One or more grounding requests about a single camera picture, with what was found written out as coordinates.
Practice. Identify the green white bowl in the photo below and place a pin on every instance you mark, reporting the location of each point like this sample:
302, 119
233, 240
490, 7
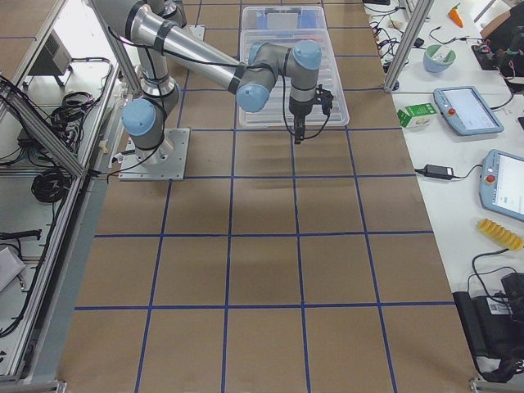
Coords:
438, 58

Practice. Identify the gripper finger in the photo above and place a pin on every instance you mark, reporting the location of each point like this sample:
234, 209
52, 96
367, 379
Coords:
299, 129

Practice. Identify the blue teach pendant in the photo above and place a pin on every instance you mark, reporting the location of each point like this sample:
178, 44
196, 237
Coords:
466, 112
501, 185

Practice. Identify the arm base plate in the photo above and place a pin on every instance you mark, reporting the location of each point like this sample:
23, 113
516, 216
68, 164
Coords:
196, 30
168, 162

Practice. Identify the black power adapter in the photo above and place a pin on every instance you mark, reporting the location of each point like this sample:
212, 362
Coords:
438, 171

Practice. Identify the yellow corrugated toy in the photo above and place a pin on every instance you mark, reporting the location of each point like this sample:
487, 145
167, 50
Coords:
500, 235

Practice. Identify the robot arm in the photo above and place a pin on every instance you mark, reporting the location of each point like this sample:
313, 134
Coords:
143, 25

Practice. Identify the orange carrot toy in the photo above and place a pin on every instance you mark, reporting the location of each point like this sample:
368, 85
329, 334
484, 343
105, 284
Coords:
454, 15

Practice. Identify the aluminium frame post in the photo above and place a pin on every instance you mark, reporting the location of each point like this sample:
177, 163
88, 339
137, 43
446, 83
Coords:
411, 32

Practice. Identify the green white carton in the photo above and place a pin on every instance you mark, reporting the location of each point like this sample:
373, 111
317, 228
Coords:
418, 115

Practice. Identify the clear plastic storage box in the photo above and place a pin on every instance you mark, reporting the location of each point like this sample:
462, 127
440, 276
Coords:
271, 20

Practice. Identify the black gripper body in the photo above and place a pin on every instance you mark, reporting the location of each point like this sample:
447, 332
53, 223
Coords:
298, 110

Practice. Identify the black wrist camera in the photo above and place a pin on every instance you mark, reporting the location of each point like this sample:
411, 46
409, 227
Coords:
324, 98

